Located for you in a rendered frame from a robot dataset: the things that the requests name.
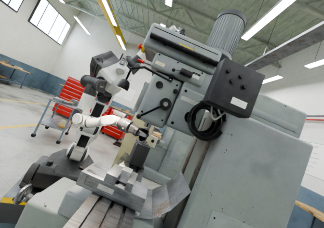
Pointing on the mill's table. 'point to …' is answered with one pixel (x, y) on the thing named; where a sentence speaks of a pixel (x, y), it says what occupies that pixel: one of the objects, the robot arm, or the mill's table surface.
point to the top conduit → (183, 49)
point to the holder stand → (139, 153)
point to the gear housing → (159, 58)
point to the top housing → (193, 45)
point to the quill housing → (156, 89)
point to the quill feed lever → (165, 102)
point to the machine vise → (120, 194)
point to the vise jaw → (113, 174)
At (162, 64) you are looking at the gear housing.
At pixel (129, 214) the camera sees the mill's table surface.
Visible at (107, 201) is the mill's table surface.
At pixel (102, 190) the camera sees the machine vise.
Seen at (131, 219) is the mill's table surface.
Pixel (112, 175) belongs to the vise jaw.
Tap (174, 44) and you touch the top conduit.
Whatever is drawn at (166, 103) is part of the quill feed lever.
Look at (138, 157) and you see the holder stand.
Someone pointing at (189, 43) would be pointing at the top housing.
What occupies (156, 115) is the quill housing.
